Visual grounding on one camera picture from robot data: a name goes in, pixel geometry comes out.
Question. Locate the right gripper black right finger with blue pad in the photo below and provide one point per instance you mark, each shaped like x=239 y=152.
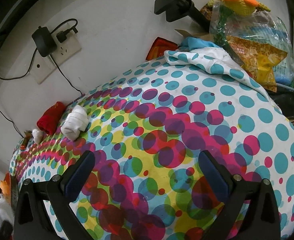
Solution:
x=261 y=220

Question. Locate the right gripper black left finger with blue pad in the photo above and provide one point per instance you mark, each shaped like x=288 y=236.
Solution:
x=31 y=218

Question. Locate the white sock pair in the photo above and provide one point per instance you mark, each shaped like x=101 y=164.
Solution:
x=6 y=212

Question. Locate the orange plush toy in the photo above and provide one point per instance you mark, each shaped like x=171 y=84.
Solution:
x=5 y=187

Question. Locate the red candy wrapper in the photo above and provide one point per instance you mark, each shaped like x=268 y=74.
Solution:
x=24 y=143

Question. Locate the small white sock ball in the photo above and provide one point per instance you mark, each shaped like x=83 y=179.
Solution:
x=37 y=135

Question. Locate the red rolled sock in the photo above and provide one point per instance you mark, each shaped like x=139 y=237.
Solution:
x=48 y=122

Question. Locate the colourful polka dot bedsheet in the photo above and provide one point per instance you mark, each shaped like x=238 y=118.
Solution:
x=146 y=130

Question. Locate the clear plastic bag of snacks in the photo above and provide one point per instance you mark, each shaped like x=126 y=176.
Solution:
x=258 y=43

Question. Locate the black power adapter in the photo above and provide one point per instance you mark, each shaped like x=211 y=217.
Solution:
x=44 y=41

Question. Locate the red envelope packet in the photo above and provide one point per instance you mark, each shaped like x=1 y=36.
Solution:
x=159 y=46

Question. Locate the yellow crochet duck toy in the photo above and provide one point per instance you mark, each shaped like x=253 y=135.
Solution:
x=241 y=7

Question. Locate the white wall socket plate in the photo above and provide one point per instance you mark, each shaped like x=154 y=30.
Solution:
x=42 y=67

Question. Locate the black plug with cable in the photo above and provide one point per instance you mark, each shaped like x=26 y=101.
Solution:
x=61 y=36

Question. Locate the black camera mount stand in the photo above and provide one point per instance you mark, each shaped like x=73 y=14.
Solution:
x=178 y=9

